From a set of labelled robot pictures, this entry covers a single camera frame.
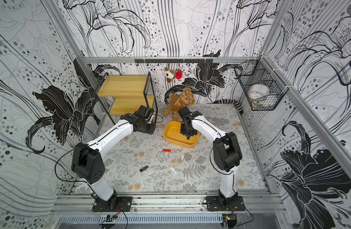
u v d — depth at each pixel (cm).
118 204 72
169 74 93
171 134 103
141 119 64
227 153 50
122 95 78
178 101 108
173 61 89
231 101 118
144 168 86
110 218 71
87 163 45
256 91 77
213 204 71
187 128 77
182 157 90
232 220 70
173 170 84
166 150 93
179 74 93
